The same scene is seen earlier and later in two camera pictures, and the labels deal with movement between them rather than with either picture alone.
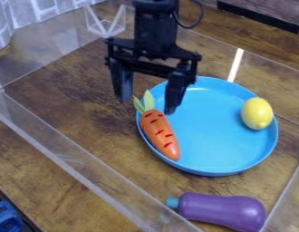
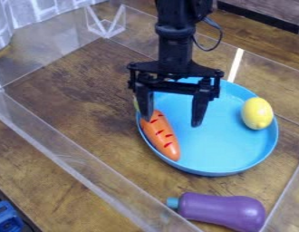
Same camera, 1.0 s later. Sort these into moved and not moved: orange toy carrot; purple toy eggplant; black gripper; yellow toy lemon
Moved: black gripper
Not moved: orange toy carrot; purple toy eggplant; yellow toy lemon
